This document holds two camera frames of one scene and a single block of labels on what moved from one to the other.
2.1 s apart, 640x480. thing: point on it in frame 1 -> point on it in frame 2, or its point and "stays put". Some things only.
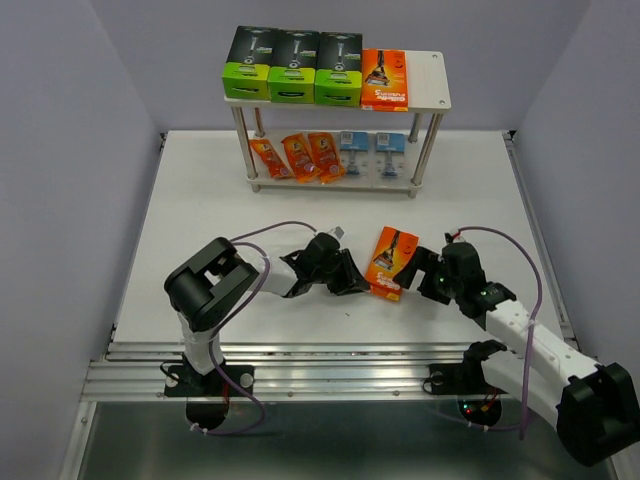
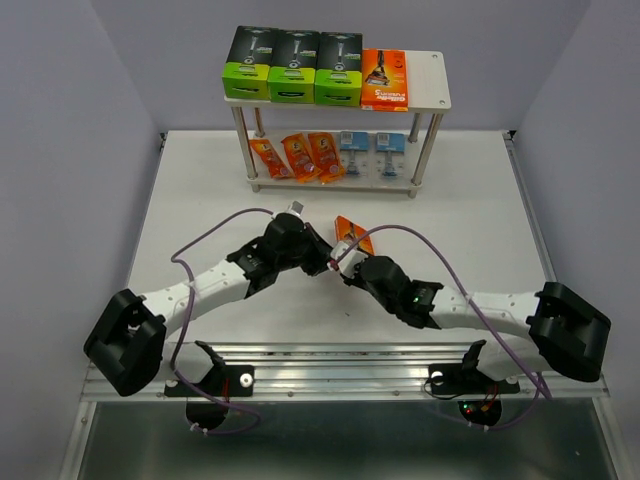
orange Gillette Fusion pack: [389, 255] -> [347, 230]
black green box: [294, 57] stays put
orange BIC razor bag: [301, 159] stays put
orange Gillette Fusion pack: [383, 82] stays put
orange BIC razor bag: [269, 155] stays put
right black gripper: [424, 260] -> [356, 278]
